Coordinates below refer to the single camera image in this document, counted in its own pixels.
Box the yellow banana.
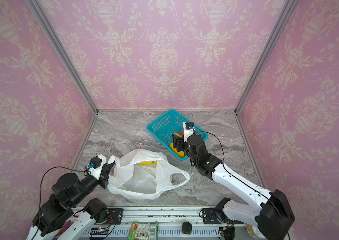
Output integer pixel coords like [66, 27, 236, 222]
[138, 161, 157, 166]
[170, 143, 185, 159]

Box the teal plastic basket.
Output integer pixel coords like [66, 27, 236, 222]
[146, 109, 209, 161]

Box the white plastic bag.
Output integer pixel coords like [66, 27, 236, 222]
[107, 149, 190, 200]

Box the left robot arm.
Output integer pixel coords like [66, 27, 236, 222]
[26, 157, 115, 240]

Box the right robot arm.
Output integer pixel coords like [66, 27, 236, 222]
[172, 134, 295, 240]

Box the purple snack packet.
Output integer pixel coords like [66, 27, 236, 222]
[53, 221, 72, 240]

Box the green snack packet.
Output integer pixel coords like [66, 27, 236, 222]
[127, 222, 158, 240]

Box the black-lidded jar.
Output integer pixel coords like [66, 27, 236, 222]
[181, 222, 192, 235]

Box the white-lidded can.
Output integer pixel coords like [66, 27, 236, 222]
[246, 225, 260, 240]

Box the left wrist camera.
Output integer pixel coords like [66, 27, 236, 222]
[86, 155, 107, 180]

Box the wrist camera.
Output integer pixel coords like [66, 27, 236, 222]
[183, 122, 195, 143]
[86, 155, 107, 180]

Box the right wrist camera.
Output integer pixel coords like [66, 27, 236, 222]
[183, 122, 195, 143]

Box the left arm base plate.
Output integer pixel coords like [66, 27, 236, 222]
[82, 208, 123, 225]

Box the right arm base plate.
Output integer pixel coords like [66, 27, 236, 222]
[199, 208, 243, 225]

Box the aluminium front rail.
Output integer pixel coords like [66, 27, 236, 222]
[58, 206, 247, 240]

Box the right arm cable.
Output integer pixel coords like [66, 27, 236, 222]
[193, 131, 291, 240]

